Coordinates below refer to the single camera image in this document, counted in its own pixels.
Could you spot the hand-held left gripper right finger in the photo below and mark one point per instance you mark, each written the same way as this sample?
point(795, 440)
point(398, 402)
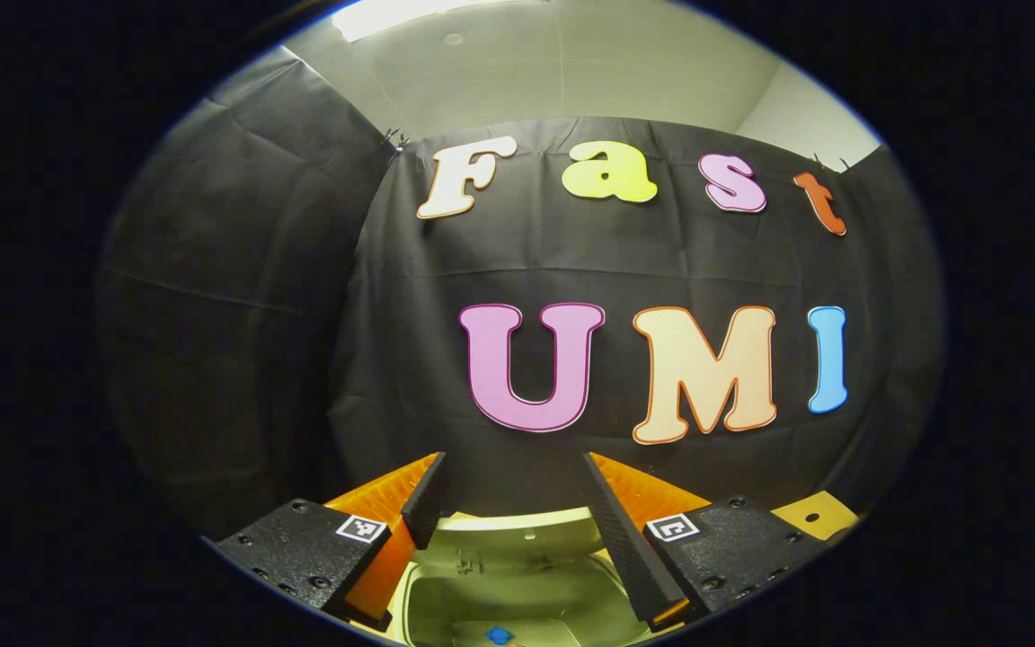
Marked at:
point(616, 530)

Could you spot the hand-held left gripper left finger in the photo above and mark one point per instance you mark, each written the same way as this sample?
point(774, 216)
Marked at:
point(426, 503)

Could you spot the green desktop garbage bin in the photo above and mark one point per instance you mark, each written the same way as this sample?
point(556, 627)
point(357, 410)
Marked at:
point(517, 575)

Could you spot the black backdrop cloth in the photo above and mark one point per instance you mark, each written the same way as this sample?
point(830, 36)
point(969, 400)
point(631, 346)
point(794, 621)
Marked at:
point(239, 314)

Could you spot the black backdrop clip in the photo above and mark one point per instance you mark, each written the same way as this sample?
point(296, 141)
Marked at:
point(395, 139)

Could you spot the ceiling light panel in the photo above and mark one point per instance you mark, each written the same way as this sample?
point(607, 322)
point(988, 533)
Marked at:
point(410, 13)

